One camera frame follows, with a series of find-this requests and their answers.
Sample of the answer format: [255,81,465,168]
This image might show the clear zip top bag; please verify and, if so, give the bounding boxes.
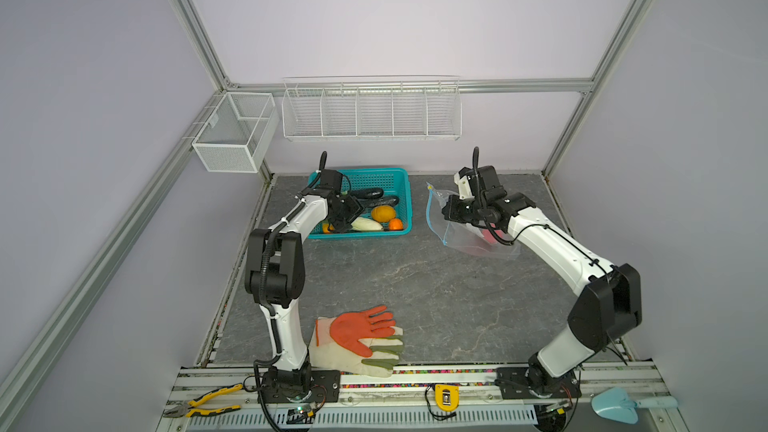
[426,183,520,261]

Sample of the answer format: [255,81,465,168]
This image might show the orange toy fruit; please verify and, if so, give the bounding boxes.
[371,205,397,224]

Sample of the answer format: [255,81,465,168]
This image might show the teal plastic basket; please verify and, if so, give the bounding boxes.
[308,168,413,240]

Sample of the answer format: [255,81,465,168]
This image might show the small orange toy carrot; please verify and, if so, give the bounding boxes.
[388,218,404,231]

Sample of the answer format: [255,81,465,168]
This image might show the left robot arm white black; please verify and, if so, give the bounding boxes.
[244,152,363,400]

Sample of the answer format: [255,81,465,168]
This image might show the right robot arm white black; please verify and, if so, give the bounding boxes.
[440,152,642,398]

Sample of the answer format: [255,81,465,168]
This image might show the dark toy eggplant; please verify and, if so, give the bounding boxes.
[365,195,400,208]
[348,187,384,200]

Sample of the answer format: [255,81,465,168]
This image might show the white mesh box basket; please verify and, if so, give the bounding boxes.
[192,92,279,173]

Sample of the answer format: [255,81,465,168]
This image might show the green striped work glove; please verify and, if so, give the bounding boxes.
[309,322,404,378]

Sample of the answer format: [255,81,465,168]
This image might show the yellow tape measure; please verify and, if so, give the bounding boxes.
[424,384,460,421]

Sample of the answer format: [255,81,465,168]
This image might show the teal plastic scoop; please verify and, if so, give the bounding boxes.
[590,387,678,425]

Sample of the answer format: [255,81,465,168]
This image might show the yellow black pliers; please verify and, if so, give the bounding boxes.
[162,383,243,418]

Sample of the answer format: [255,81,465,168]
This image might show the white wire shelf basket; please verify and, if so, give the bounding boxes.
[282,75,463,141]

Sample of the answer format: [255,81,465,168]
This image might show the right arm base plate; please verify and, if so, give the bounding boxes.
[493,366,582,400]

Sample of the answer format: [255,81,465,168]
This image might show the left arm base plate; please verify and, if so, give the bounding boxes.
[259,367,341,404]

